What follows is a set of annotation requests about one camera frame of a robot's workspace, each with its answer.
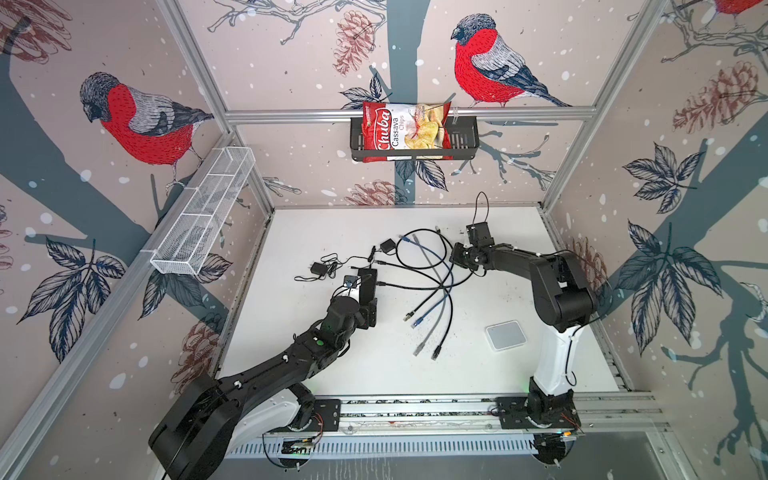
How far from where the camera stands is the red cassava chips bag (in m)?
0.87

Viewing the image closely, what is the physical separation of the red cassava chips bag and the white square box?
582 mm

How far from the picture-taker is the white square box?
2.80ft
